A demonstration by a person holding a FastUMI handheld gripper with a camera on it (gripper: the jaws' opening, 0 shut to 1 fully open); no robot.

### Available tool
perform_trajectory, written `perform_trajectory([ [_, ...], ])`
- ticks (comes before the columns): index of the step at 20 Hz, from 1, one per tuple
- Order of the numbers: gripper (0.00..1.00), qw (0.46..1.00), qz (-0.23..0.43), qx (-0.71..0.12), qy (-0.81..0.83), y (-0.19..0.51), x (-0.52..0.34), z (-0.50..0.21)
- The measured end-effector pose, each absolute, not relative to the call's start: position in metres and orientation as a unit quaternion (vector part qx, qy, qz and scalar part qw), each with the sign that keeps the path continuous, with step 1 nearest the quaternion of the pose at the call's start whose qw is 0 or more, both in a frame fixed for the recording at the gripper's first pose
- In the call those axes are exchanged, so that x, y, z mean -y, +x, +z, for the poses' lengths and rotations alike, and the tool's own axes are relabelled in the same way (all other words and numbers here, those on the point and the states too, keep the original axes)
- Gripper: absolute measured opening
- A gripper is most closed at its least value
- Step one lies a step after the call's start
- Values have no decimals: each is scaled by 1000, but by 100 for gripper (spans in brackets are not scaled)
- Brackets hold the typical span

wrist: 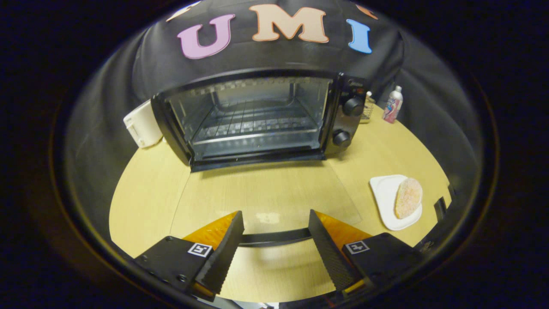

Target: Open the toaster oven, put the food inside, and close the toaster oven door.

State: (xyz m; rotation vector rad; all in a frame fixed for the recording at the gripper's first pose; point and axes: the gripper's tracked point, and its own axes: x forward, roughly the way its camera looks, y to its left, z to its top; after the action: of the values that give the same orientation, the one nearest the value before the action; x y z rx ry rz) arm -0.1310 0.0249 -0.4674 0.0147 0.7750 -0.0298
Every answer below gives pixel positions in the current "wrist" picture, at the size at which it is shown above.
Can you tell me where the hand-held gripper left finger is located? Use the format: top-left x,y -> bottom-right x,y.
133,210 -> 245,302

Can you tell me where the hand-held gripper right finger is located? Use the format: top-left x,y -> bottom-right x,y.
308,209 -> 425,297

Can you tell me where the round breaded patty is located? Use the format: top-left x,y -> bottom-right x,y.
394,177 -> 423,219

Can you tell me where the black toaster oven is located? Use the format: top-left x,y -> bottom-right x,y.
150,69 -> 371,248

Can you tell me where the white square plate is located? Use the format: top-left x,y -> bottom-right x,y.
370,175 -> 423,231

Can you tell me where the white plastic appliance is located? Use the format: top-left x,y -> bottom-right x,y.
124,100 -> 164,149

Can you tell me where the white bottle with colourful label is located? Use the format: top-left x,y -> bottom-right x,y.
383,85 -> 404,124

